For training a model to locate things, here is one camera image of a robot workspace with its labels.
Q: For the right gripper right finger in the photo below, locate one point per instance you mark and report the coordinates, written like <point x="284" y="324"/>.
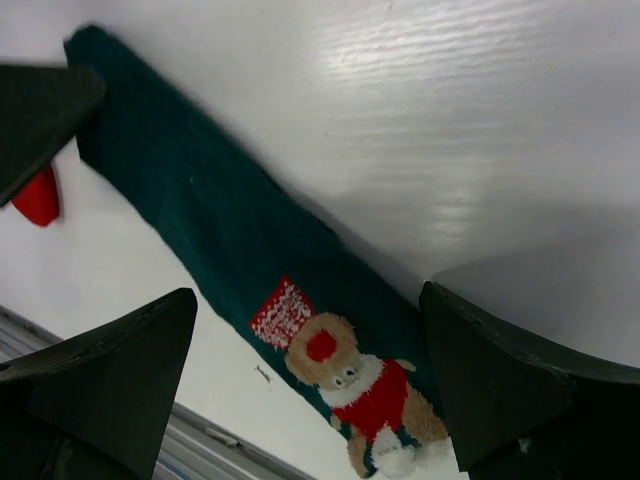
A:
<point x="519" y="406"/>

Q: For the red sock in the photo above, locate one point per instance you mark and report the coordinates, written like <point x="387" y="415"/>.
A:
<point x="38" y="200"/>

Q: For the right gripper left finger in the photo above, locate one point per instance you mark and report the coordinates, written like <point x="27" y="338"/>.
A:
<point x="96" y="405"/>

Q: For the teal sock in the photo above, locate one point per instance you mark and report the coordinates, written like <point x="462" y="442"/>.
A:
<point x="332" y="328"/>

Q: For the aluminium mounting rail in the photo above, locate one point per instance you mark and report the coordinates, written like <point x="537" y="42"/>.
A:
<point x="192" y="447"/>

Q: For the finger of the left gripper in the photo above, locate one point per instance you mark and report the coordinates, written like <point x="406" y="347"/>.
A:
<point x="42" y="108"/>

